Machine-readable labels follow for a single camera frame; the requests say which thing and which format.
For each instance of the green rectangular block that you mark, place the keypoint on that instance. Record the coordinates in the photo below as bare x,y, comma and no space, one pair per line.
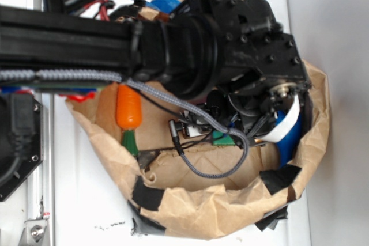
221,139

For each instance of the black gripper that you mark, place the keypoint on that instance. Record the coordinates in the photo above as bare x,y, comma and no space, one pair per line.
235,54

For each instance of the metal corner bracket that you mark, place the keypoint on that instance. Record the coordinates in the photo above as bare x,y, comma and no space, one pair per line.
35,233

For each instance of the blue toy bottle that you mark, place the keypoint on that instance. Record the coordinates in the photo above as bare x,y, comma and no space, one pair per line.
287,145

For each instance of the orange toy carrot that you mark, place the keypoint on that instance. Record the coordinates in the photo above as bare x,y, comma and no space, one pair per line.
128,116

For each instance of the aluminium frame rail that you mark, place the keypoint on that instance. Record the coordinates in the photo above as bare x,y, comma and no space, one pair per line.
40,191

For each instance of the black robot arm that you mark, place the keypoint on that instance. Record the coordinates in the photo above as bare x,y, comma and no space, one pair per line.
61,53

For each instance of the brown paper bag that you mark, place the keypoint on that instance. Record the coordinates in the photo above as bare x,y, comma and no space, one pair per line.
182,185

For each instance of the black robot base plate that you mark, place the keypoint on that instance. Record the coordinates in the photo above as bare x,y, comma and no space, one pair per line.
21,121

